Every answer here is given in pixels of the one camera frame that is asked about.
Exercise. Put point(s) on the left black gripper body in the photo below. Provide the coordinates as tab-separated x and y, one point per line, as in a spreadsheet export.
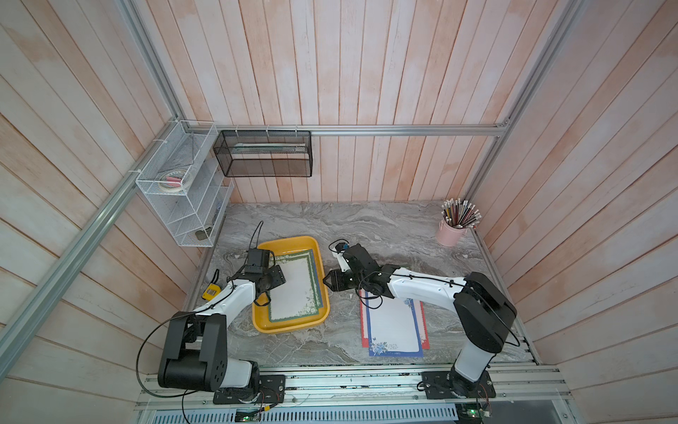
274	277

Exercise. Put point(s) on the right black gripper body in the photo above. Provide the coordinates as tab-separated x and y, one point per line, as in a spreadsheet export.
347	281

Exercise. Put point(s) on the yellow plastic storage tray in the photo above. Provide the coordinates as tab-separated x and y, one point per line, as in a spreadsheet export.
260	317

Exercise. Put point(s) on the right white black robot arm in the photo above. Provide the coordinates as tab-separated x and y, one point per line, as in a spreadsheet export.
486	315

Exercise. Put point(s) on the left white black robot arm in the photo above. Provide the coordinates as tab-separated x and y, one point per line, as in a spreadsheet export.
195	354

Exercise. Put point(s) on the yellow tape measure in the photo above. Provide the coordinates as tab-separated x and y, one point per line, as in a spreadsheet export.
213	288

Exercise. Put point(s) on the pink pencil cup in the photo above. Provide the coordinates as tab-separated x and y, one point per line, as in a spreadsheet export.
449	236

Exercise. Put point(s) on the bundle of pencils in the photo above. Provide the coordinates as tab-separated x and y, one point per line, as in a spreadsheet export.
460	214

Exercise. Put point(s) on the tape roll on shelf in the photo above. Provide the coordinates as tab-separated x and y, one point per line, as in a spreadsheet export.
174	181

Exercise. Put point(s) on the black mesh wall basket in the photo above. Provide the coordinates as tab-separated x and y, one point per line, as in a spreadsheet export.
265	153

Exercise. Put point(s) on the white wire wall shelf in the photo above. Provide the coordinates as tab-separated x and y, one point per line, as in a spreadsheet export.
192	217

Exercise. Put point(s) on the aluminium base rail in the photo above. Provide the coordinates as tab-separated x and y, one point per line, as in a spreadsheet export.
397	384

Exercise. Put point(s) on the horizontal aluminium frame bar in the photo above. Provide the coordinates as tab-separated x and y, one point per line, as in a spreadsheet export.
487	130

